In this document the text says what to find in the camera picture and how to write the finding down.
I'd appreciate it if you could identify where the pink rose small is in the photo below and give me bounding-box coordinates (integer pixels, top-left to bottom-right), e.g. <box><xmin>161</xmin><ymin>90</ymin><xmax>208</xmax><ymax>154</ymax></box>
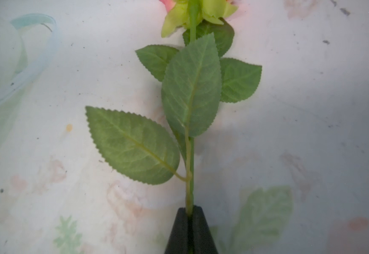
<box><xmin>86</xmin><ymin>1</ymin><xmax>262</xmax><ymax>216</ymax></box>

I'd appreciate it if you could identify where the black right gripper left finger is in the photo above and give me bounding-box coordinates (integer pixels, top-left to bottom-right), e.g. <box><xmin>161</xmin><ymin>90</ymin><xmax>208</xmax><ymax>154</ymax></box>
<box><xmin>164</xmin><ymin>207</ymin><xmax>189</xmax><ymax>254</ymax></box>

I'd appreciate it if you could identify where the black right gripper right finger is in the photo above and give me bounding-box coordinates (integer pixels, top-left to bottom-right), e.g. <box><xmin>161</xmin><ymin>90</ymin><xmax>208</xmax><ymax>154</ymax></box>
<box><xmin>189</xmin><ymin>205</ymin><xmax>218</xmax><ymax>254</ymax></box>

